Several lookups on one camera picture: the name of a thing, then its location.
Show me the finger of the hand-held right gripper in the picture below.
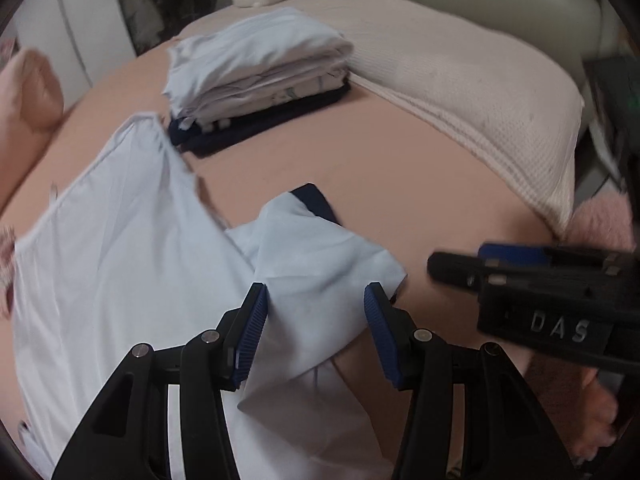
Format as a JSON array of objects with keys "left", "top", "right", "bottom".
[
  {"left": 426, "top": 251, "right": 488, "bottom": 293},
  {"left": 477, "top": 242, "right": 551, "bottom": 268}
]

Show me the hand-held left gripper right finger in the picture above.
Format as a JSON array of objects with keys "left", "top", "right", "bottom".
[{"left": 363, "top": 282, "right": 573, "bottom": 480}]

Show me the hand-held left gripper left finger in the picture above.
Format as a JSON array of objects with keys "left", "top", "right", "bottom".
[{"left": 52, "top": 282, "right": 268, "bottom": 480}]

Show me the white t-shirt with navy trim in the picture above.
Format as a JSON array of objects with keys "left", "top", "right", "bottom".
[{"left": 10, "top": 112, "right": 408, "bottom": 480}]

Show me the person's right hand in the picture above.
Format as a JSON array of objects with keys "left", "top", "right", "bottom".
[{"left": 525, "top": 355, "right": 623, "bottom": 468}]

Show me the pink bed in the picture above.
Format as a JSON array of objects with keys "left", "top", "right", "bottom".
[{"left": 0, "top": 0, "right": 591, "bottom": 480}]

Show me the pale knit blanket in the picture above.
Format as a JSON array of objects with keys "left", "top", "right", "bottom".
[{"left": 177, "top": 0, "right": 586, "bottom": 241}]

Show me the folded navy garment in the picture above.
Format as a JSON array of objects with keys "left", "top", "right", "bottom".
[{"left": 167, "top": 82, "right": 351, "bottom": 158}]

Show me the pink patterned garment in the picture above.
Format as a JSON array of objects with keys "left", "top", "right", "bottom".
[{"left": 0, "top": 225, "right": 18, "bottom": 318}]

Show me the stack of folded white shirts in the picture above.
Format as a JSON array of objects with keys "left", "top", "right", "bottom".
[{"left": 162, "top": 7, "right": 353, "bottom": 126}]

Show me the pink pillow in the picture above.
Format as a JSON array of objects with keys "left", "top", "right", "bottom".
[{"left": 0, "top": 49, "right": 65, "bottom": 211}]

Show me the dark glass cabinet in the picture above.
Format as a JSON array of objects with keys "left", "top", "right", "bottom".
[{"left": 112, "top": 0, "right": 173, "bottom": 56}]

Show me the white wardrobe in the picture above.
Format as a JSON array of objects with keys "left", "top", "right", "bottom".
[{"left": 12, "top": 0, "right": 138, "bottom": 98}]

